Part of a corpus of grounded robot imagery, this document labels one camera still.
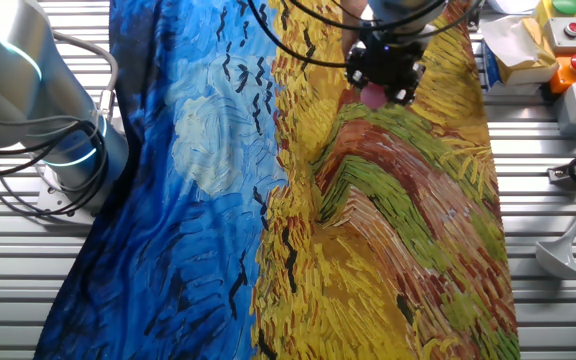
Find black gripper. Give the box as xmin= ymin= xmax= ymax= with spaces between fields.
xmin=345 ymin=39 xmax=427 ymax=106

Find pink soft object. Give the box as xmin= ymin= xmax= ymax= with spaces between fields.
xmin=359 ymin=82 xmax=392 ymax=111

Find person's hand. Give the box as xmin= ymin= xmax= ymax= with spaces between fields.
xmin=340 ymin=0 xmax=372 ymax=59

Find blue white carton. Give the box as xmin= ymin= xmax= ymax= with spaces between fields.
xmin=481 ymin=38 xmax=542 ymax=96

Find cardboard box with paper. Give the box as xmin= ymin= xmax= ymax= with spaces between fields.
xmin=479 ymin=14 xmax=560 ymax=87

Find Van Gogh painting tablecloth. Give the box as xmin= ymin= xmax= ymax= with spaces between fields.
xmin=32 ymin=0 xmax=522 ymax=360

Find yellow box green button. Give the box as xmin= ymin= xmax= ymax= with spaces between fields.
xmin=536 ymin=0 xmax=576 ymax=27

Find grey box red button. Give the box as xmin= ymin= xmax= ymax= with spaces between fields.
xmin=541 ymin=17 xmax=576 ymax=55

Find orange box red button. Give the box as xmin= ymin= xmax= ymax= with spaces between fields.
xmin=549 ymin=52 xmax=576 ymax=95

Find white plastic ladle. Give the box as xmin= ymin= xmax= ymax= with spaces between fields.
xmin=535 ymin=169 xmax=576 ymax=280

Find black cables on arm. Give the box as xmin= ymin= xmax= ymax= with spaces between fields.
xmin=245 ymin=0 xmax=484 ymax=70

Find thick grey robot cable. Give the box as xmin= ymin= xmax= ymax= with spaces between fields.
xmin=50 ymin=29 xmax=120 ymax=124

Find black cable bundle at base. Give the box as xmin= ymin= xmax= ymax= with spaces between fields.
xmin=0 ymin=114 xmax=110 ymax=219

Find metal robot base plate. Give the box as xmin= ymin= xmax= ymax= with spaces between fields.
xmin=34 ymin=174 xmax=100 ymax=227

